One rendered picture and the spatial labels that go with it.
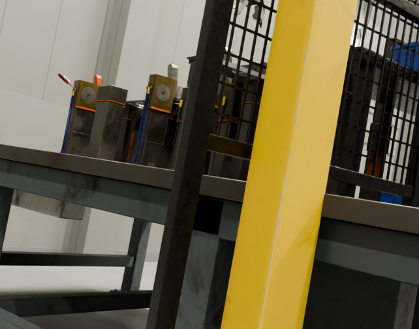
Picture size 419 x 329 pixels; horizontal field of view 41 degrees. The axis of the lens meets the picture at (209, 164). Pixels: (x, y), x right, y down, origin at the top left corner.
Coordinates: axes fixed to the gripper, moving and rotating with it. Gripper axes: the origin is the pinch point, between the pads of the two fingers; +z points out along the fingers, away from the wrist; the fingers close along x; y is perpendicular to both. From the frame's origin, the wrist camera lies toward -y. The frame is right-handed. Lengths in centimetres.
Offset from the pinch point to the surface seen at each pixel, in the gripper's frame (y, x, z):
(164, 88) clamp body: -6, 41, 39
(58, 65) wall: 203, -15, 2
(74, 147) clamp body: 58, 37, 63
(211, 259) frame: -84, 77, 86
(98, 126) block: 37, 39, 54
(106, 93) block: 35, 40, 40
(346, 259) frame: -112, 73, 80
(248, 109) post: -60, 51, 49
